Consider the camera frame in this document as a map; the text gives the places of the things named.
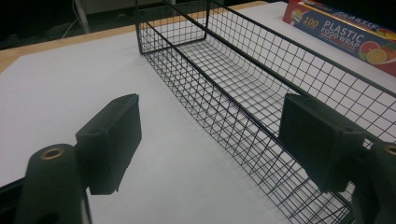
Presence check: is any black wire basket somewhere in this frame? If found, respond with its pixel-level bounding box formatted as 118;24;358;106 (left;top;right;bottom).
134;0;396;224

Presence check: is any white cable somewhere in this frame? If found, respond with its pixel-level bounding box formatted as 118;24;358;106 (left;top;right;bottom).
61;0;82;40

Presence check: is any metal stand leg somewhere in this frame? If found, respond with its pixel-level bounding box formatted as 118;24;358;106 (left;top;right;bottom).
74;0;92;35

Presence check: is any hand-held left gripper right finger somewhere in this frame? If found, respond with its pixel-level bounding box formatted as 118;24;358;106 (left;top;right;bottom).
277;92;396;224

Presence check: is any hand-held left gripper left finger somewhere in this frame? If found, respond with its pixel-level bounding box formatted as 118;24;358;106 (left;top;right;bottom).
13;92;143;224

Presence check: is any plastic wrap box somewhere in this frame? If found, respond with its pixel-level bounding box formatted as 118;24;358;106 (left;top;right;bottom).
282;0;396;77

